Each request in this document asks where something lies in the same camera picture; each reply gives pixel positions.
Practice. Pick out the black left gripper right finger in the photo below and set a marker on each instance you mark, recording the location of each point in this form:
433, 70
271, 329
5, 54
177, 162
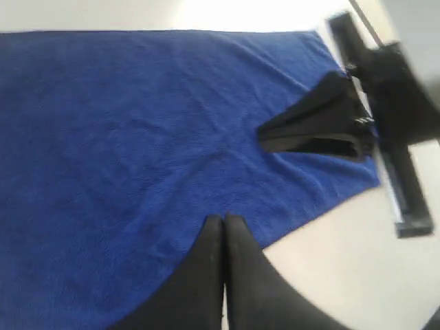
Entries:
258, 297

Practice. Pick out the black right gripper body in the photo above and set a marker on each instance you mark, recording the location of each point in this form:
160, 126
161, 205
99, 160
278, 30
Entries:
403, 116

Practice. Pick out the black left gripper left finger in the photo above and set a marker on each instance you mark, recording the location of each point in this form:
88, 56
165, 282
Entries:
192, 296

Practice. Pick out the blue microfibre cloth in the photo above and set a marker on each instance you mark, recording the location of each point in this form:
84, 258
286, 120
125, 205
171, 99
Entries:
116, 145

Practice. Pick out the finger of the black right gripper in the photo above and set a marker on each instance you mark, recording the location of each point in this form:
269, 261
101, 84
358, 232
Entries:
354, 150
331, 110

